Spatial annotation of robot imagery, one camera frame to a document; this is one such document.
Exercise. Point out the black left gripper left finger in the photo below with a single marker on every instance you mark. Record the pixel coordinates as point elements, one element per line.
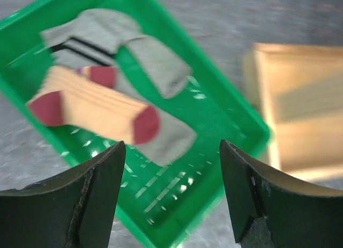
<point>75,208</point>

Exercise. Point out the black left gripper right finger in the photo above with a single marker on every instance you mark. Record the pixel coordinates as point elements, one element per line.
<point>269,208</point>

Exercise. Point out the green plastic tray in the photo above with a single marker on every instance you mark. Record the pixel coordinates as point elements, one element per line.
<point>158,206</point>

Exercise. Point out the beige sock maroon toe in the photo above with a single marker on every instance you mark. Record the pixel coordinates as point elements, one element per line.
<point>66,98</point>

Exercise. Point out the wooden clothes rack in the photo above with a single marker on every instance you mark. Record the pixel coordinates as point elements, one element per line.
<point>298,91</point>

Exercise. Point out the grey sock black stripes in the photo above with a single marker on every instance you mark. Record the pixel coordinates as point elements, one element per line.
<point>88,45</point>

